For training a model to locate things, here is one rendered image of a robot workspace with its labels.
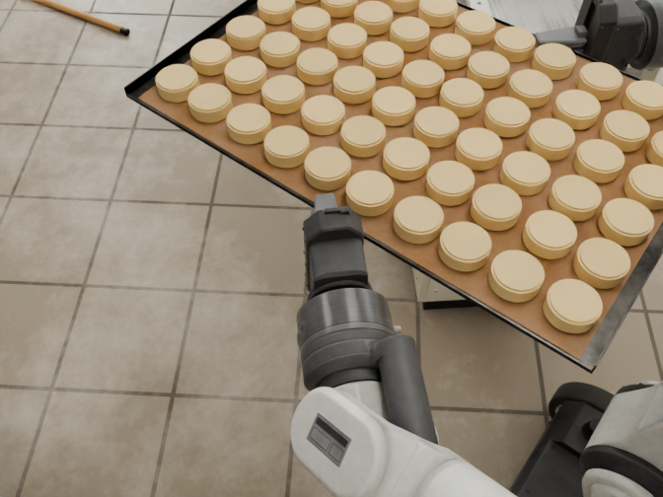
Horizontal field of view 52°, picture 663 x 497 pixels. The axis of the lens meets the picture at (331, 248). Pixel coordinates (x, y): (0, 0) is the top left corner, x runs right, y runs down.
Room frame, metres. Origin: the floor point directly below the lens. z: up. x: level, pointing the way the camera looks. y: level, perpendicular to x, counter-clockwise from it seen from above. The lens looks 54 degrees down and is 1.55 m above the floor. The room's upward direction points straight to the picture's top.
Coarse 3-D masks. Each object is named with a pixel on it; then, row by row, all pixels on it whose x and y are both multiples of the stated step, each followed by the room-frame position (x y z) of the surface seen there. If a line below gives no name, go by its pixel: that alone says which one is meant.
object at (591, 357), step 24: (216, 24) 0.75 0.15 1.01; (504, 24) 0.76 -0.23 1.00; (144, 72) 0.65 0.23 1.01; (624, 72) 0.66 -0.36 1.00; (168, 120) 0.58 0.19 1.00; (288, 192) 0.47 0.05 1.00; (408, 264) 0.38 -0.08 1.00; (648, 264) 0.38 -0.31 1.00; (456, 288) 0.35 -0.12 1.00; (624, 288) 0.35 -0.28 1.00; (624, 312) 0.32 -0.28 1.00; (600, 336) 0.30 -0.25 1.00; (576, 360) 0.27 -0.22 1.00; (600, 360) 0.27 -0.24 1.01
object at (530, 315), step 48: (480, 48) 0.71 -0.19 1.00; (144, 96) 0.62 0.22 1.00; (240, 96) 0.62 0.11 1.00; (240, 144) 0.54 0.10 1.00; (336, 144) 0.54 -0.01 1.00; (576, 144) 0.54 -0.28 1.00; (336, 192) 0.47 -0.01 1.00; (624, 192) 0.47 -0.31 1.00; (384, 240) 0.41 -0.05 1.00; (576, 240) 0.41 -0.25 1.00; (480, 288) 0.35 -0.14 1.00; (576, 336) 0.30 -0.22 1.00
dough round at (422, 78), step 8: (408, 64) 0.66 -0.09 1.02; (416, 64) 0.66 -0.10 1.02; (424, 64) 0.66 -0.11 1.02; (432, 64) 0.66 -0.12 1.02; (408, 72) 0.64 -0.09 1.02; (416, 72) 0.64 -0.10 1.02; (424, 72) 0.64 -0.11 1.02; (432, 72) 0.64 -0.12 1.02; (440, 72) 0.64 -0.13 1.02; (408, 80) 0.63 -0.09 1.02; (416, 80) 0.63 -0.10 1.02; (424, 80) 0.63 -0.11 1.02; (432, 80) 0.63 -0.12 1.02; (440, 80) 0.63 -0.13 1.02; (408, 88) 0.62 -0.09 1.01; (416, 88) 0.62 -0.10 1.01; (424, 88) 0.62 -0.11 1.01; (432, 88) 0.62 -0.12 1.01; (440, 88) 0.63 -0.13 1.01; (416, 96) 0.62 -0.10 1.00; (424, 96) 0.62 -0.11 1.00; (432, 96) 0.62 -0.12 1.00
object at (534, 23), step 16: (496, 0) 1.05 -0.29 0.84; (512, 0) 1.05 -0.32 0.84; (528, 0) 1.05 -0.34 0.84; (544, 0) 1.05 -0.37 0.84; (560, 0) 1.05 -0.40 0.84; (576, 0) 1.05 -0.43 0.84; (496, 16) 1.00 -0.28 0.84; (512, 16) 1.00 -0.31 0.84; (528, 16) 1.00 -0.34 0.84; (544, 16) 1.00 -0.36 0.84; (560, 16) 1.00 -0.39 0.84; (576, 16) 1.00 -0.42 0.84; (416, 272) 0.93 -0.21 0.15; (416, 288) 0.92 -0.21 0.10; (432, 288) 0.89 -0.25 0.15; (432, 304) 0.92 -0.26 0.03; (448, 304) 0.92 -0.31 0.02; (464, 304) 0.92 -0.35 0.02
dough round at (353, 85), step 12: (336, 72) 0.64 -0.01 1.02; (348, 72) 0.64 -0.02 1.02; (360, 72) 0.64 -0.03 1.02; (336, 84) 0.62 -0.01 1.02; (348, 84) 0.62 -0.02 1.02; (360, 84) 0.62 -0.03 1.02; (372, 84) 0.62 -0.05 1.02; (336, 96) 0.62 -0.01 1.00; (348, 96) 0.61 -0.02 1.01; (360, 96) 0.61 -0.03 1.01; (372, 96) 0.62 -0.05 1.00
